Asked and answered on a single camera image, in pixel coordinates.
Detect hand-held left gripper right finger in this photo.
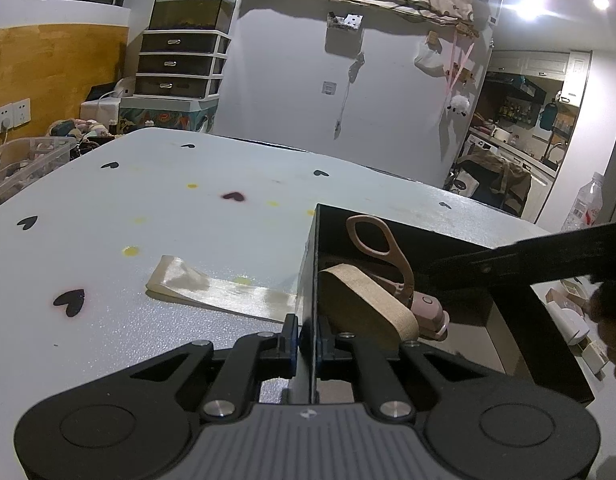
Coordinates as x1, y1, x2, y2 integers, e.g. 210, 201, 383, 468
315, 316, 494, 421

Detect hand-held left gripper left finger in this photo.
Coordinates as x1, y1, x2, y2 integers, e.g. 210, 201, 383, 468
128, 314, 301, 422

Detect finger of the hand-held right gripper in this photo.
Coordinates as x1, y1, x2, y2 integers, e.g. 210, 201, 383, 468
428, 222, 616, 292

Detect white power adapter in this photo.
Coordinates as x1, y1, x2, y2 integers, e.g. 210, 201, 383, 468
548, 305, 591, 346

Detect black box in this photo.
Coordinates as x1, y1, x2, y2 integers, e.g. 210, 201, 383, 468
288, 203, 596, 406

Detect small pink device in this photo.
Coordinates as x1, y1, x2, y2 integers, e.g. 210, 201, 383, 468
410, 292, 450, 342

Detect small wooden block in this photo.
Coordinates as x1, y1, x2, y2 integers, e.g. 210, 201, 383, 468
580, 340, 611, 376

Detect person's right hand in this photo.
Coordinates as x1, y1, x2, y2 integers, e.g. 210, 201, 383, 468
588, 280, 616, 376

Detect beige woven ribbon roll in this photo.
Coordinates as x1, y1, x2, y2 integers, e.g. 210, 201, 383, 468
318, 262, 420, 348

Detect clear plastic bottle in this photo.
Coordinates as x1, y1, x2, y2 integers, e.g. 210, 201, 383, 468
560, 172, 606, 233

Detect brown jacket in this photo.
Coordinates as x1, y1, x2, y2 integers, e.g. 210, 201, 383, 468
458, 152, 531, 211

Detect white paper bag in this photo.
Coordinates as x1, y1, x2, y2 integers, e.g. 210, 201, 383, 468
450, 170, 481, 198

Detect pink scissors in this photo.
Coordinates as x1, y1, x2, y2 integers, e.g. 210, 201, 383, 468
345, 215, 416, 311

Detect white washing machine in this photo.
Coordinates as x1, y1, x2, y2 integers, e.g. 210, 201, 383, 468
463, 135, 499, 161

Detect white kitchen cabinets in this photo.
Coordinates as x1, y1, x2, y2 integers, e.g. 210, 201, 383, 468
488, 50, 591, 106

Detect pink hanging ribbons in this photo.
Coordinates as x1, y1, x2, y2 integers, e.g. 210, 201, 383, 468
445, 42, 476, 111

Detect white hanging bag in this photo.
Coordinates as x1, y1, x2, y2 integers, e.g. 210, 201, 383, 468
414, 42, 445, 78

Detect grey hanging brush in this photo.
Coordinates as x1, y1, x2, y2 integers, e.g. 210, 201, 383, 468
334, 52, 365, 141

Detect pile of soft toys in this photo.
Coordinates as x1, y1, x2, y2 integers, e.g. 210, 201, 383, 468
45, 117, 121, 153

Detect white box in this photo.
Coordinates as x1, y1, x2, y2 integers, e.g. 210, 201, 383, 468
80, 97, 121, 131

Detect white three-drawer unit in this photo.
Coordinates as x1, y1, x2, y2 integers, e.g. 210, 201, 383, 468
134, 29, 232, 101

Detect clear plastic storage bin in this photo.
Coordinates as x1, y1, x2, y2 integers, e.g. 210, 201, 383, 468
0, 136, 78, 211

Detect black tablet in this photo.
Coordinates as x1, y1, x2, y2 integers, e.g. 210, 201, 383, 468
85, 84, 118, 103

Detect glass fish tank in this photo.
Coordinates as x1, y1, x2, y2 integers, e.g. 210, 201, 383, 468
148, 0, 239, 32

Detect metal wall bracket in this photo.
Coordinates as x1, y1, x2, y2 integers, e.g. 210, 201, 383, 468
327, 11, 364, 31

